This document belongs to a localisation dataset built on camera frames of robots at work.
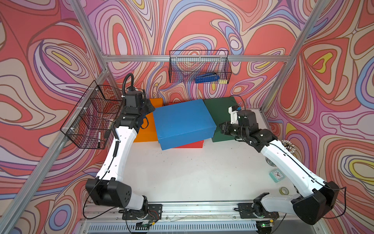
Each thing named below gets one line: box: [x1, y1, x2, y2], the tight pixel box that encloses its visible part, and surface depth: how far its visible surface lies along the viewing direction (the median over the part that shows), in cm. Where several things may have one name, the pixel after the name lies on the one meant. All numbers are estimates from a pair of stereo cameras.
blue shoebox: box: [152, 98, 217, 151], surface depth 84 cm
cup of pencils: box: [280, 139, 296, 154], surface depth 78 cm
